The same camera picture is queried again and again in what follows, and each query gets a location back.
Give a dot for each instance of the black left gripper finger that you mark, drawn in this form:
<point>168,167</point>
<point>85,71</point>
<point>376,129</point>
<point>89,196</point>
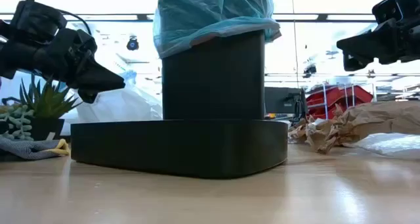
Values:
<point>89,96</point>
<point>98,77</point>

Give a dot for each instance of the black computer monitor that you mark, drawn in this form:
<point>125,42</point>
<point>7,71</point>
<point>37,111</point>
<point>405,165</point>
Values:
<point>282,100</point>

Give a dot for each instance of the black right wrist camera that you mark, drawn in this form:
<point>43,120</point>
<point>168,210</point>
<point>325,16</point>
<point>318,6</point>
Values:
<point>387,10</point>

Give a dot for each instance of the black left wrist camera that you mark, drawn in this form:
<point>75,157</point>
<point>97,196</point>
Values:
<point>36,18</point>

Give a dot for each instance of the green artificial succulent plant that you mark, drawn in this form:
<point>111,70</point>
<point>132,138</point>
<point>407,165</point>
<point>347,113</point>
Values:
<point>46,102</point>

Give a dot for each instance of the black shallow tray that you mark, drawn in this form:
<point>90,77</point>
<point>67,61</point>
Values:
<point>177,148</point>

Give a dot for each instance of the red storage bin rack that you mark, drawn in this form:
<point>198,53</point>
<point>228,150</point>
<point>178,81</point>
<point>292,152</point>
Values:
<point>331,97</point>

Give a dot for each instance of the brown paper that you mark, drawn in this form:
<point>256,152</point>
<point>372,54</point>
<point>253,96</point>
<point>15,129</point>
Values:
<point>367,119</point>

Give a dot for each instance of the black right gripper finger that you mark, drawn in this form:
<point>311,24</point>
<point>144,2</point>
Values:
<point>352,63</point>
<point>364,45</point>

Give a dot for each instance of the white plastic trash bag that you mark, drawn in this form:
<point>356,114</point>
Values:
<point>121,105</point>

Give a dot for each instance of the white bubble wrap sheet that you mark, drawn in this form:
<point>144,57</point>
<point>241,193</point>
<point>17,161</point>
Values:
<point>390,145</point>

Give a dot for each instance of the black ceiling spotlight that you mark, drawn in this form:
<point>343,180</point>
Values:
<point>310,69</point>
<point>132,44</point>

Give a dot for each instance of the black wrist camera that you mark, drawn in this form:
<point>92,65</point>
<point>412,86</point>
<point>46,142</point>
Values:
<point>387,10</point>
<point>36,18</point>

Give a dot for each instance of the blue plastic trash bag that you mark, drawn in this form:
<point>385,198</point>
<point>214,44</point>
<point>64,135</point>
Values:
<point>210,13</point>

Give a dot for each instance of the black plastic trash can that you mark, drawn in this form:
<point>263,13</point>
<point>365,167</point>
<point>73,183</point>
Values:
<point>213,79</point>

